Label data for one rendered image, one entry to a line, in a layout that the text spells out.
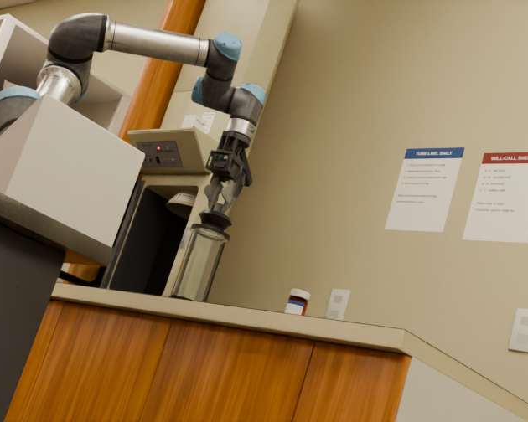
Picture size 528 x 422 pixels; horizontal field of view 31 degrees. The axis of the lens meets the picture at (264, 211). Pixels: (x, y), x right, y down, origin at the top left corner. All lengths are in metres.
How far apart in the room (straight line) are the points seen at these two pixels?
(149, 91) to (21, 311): 1.44
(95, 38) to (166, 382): 0.87
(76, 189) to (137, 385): 0.60
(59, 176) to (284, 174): 1.51
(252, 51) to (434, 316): 1.00
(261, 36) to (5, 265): 1.44
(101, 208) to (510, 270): 1.19
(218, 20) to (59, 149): 1.42
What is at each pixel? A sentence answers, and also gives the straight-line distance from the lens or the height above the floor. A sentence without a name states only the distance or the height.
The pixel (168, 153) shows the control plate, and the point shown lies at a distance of 2.94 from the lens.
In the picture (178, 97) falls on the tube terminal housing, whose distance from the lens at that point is 3.16.
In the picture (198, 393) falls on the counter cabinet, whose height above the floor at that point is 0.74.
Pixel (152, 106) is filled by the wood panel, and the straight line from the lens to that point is 3.20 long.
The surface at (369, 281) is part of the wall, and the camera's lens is 2.88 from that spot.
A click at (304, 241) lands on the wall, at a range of 3.10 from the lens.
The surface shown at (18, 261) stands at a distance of 1.90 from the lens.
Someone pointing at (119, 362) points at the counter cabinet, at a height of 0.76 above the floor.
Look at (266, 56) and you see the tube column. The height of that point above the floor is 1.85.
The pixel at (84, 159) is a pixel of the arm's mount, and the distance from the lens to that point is 1.94.
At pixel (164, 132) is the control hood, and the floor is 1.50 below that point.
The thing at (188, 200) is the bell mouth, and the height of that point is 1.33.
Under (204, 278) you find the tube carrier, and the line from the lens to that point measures 2.44.
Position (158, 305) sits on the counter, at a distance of 2.32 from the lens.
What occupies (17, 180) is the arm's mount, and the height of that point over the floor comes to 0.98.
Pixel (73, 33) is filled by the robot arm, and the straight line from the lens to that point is 2.45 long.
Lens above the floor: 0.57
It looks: 16 degrees up
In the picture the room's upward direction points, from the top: 18 degrees clockwise
